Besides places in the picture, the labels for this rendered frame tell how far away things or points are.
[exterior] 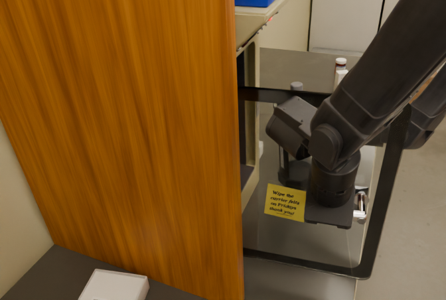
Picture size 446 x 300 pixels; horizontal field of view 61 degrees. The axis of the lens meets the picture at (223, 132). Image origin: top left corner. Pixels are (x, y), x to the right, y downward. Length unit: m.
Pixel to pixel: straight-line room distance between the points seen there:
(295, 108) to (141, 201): 0.36
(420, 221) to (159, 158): 2.03
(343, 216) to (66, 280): 0.64
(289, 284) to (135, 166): 0.42
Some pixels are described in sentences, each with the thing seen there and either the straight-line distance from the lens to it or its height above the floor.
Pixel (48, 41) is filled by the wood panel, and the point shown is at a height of 1.47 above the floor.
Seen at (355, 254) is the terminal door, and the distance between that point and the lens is 0.79.
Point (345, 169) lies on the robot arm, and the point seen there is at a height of 1.37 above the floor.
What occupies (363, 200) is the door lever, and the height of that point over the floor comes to 1.21.
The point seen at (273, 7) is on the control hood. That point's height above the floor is 1.51.
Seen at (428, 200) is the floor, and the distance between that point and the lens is 2.65.
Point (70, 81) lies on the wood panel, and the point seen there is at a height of 1.41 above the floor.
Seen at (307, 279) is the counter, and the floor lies 0.94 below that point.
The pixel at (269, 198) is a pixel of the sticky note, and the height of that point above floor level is 1.17.
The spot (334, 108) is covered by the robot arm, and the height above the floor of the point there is 1.46.
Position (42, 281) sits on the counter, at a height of 0.94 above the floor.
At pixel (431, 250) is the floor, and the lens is 2.35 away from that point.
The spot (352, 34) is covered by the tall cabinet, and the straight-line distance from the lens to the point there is 3.80.
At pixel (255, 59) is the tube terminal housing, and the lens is 0.88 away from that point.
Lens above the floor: 1.65
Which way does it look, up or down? 33 degrees down
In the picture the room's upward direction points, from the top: 3 degrees counter-clockwise
